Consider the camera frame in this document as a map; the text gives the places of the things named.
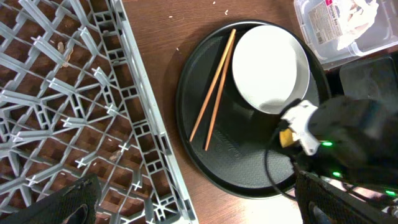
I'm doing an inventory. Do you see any wooden chopstick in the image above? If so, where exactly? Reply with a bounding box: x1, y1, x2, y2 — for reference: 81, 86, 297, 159
205, 44, 234, 151
189, 29, 236, 142

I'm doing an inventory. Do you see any white napkin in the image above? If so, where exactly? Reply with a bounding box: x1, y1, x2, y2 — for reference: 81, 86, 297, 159
337, 0, 379, 50

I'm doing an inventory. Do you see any black rectangular tray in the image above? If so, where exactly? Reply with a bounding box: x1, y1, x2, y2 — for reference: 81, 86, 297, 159
326, 52, 397, 111

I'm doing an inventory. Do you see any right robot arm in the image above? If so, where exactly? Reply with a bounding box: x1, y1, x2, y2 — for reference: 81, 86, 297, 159
279, 96, 397, 198

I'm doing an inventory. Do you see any round black tray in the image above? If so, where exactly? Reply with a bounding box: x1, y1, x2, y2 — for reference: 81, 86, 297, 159
175, 19, 332, 200

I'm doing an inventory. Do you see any white round plate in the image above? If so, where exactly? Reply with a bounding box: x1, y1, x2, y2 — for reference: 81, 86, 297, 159
232, 25, 310, 114

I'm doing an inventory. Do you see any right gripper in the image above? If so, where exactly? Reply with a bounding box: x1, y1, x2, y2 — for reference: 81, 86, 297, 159
281, 100, 320, 156

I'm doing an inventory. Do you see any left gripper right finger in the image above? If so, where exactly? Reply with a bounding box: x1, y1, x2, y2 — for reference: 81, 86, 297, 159
294, 165, 397, 223

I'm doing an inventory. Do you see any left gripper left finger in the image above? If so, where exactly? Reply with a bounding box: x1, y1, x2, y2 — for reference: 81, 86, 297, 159
1, 174, 101, 224

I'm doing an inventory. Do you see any clear plastic waste bin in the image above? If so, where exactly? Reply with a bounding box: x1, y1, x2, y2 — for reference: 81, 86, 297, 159
294, 0, 397, 70

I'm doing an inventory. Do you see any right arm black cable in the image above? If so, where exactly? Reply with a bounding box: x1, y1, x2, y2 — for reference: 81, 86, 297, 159
264, 121, 298, 202

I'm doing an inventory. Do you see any grey plastic dishwasher rack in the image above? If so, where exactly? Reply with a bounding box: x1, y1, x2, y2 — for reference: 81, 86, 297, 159
1, 0, 198, 223

